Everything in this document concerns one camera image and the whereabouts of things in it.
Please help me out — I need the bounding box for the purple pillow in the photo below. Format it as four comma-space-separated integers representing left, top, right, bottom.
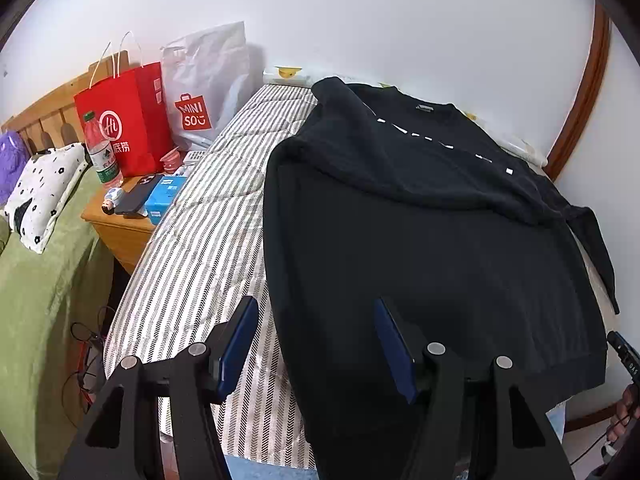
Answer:
0, 130, 31, 206

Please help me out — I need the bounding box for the white floral pillow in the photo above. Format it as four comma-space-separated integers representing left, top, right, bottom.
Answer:
2, 142, 91, 254

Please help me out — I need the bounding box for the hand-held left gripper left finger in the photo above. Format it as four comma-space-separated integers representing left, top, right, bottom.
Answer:
60, 296, 260, 480

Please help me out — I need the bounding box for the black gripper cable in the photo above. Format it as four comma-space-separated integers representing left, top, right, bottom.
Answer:
567, 422, 621, 467

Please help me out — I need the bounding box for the person's right hand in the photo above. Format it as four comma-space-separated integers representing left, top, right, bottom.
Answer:
614, 384, 640, 428

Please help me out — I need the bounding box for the clear water bottle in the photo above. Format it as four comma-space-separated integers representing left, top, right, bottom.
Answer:
82, 111, 124, 187

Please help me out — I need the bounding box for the white plastic bag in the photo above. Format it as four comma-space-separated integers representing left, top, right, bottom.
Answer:
160, 21, 251, 152

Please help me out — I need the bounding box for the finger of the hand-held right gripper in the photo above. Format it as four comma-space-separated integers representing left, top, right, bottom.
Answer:
606, 330, 640, 388

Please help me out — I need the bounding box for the wooden nightstand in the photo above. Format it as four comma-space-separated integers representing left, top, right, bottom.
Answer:
81, 172, 166, 276

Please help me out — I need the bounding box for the striped mattress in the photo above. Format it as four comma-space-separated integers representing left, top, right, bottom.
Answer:
102, 84, 621, 480

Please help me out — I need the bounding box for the tangle of floor cables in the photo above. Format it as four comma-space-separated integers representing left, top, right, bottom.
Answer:
60, 305, 118, 423

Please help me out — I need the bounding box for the wooden headboard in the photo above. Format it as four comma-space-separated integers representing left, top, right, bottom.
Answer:
0, 50, 136, 158

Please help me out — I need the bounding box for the blue tissue pack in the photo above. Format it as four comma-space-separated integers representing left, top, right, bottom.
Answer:
144, 175, 187, 225

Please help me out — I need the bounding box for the black sweater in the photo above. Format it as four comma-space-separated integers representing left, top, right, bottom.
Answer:
261, 76, 621, 466

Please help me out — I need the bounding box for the small toy figurine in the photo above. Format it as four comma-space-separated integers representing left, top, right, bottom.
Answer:
102, 187, 124, 215

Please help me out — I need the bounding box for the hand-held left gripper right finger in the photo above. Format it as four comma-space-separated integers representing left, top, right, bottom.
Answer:
374, 298, 576, 480

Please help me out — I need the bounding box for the dark smartphone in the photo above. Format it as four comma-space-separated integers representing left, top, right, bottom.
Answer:
115, 174, 165, 217

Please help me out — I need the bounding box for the brown wooden door frame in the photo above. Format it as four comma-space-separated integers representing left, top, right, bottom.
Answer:
545, 2, 613, 181

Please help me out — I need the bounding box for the red paper bag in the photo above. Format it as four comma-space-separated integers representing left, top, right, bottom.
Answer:
73, 31, 176, 178

